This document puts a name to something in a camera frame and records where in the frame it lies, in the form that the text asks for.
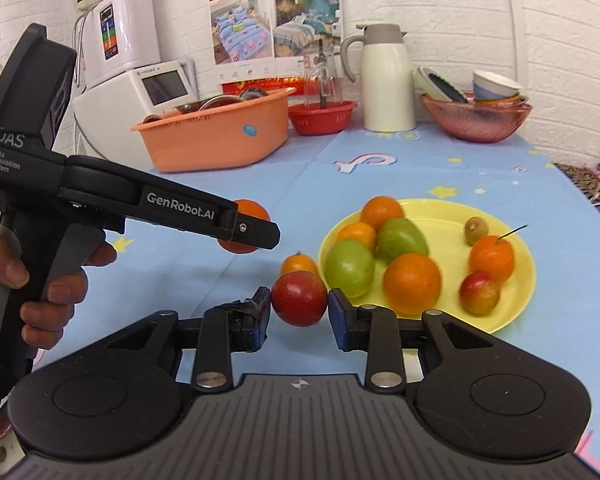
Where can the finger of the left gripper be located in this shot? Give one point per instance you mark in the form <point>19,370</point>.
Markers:
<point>168,203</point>

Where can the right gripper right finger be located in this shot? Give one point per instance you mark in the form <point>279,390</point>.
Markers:
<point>471,390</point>

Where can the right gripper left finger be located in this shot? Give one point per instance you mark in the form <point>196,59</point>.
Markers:
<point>129,389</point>

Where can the large orange mandarin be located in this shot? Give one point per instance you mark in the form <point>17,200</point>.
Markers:
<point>251,209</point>

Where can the big orange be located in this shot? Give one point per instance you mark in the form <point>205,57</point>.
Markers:
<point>412,284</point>

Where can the orange tangerine with stem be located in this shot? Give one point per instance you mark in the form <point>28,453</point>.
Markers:
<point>494,255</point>

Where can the small orange tangerine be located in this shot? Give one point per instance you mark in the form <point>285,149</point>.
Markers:
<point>299,262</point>

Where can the large green fruit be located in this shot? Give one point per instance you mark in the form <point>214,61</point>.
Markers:
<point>350,267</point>

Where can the small oval orange kumquat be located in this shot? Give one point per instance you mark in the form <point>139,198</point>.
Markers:
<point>361,232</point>

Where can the person's left hand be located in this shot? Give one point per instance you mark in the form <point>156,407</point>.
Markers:
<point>44,322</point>

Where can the white appliance with screen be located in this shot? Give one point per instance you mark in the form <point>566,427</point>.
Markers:
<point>106,113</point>

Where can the small red plum on plate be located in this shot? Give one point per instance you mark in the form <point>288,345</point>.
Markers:
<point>479,293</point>

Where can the orange plastic basin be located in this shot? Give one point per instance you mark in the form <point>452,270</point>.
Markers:
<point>229,136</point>

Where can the steel bowls in basin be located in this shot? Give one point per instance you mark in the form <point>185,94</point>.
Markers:
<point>208,104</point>

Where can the blue star tablecloth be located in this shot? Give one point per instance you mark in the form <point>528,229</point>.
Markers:
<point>312,187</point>

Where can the small brown fruit on plate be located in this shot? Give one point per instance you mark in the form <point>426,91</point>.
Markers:
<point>475,229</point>

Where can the white water purifier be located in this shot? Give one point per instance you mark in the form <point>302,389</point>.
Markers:
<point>119,35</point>

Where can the red plastic basket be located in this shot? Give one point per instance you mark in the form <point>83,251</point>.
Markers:
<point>316,121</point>

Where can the green fruit on plate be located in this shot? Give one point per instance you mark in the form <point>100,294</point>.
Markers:
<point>400,236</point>

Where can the orange at plate back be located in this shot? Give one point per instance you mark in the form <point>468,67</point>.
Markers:
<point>377,211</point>

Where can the clear glass cup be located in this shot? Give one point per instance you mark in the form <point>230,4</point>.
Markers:
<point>321,88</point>

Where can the white thermos jug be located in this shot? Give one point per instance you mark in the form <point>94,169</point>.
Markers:
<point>387,77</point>

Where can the pink glass bowl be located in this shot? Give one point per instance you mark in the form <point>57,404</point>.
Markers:
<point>474,122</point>

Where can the white plate in bowl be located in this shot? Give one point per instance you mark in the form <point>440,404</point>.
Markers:
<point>437,87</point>

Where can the stacked blue white bowls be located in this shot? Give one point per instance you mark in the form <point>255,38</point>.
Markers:
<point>492,89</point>

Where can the bedding poster on wall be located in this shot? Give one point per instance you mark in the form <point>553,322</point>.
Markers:
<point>265,42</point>

